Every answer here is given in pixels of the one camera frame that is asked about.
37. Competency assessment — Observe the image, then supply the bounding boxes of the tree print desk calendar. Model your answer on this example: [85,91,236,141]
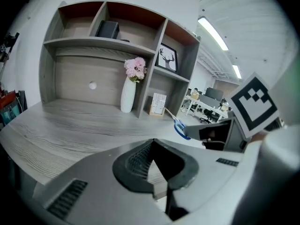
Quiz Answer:
[148,92,167,117]

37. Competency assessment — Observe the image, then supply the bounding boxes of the long ceiling light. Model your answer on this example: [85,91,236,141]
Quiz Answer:
[197,16,229,51]
[232,64,242,79]

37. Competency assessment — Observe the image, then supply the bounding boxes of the grey wooden desk hutch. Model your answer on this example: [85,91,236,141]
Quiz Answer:
[38,0,202,119]

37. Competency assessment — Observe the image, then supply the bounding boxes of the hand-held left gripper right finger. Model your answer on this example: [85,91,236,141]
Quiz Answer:
[153,139,256,223]

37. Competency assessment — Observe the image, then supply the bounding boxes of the black tripod rig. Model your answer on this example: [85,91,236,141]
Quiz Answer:
[0,31,21,63]

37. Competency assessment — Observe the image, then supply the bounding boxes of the black swivel office chair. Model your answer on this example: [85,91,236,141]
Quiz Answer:
[199,109,215,124]

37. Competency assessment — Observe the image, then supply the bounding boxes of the framed deer picture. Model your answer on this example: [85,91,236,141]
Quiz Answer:
[155,43,178,74]

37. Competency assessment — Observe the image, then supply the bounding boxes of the person's right forearm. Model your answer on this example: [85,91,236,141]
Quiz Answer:
[250,130,268,144]

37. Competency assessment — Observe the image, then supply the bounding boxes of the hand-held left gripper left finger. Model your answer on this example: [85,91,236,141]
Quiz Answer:
[32,139,175,225]

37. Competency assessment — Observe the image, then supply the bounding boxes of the large black monitor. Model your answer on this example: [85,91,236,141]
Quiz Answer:
[207,87,224,101]

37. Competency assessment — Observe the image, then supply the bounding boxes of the grey wooden desk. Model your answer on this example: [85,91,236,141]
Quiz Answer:
[0,98,207,199]

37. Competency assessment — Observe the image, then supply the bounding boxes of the long white office desk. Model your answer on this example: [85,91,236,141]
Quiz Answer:
[185,95,229,123]

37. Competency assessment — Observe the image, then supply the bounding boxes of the dark desk partition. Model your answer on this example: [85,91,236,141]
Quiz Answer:
[199,94,222,107]

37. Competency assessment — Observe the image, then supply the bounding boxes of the black box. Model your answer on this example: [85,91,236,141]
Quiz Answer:
[95,20,120,39]

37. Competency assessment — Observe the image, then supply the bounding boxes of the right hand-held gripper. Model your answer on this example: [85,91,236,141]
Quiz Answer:
[182,71,279,153]

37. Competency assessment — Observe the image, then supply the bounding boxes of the white ceramic vase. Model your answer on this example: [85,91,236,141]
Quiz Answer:
[120,75,136,113]

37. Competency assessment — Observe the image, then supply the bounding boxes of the pink flower bouquet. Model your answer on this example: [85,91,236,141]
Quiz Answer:
[123,57,148,83]

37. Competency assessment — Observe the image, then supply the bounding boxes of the blue handled scissors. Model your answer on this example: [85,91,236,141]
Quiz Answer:
[163,106,192,141]

